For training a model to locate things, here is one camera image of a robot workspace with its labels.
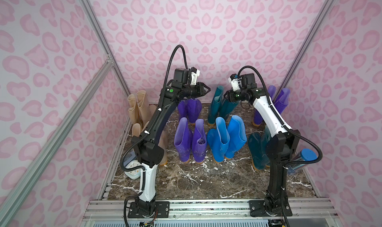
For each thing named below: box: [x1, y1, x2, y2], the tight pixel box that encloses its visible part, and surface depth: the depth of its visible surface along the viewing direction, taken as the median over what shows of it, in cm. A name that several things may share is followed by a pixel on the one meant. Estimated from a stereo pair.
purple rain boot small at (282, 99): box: [274, 87, 291, 114], surface depth 90 cm
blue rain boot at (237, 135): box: [224, 114, 248, 160], surface depth 78 cm
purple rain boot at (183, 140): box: [174, 117, 193, 162], surface depth 75 cm
